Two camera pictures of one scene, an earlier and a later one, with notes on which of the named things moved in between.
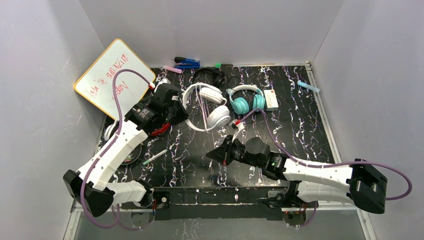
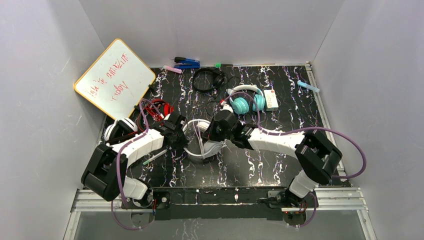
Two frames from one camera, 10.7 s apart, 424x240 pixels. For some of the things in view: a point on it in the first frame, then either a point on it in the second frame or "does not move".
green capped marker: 219,65 does not move
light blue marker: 306,85 does not move
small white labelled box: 271,100 does not move
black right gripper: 226,151 → 212,131
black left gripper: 175,110 → 178,138
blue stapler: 182,62 does not move
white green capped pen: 155,157 does not move
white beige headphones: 220,116 → 198,147
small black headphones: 220,78 does not move
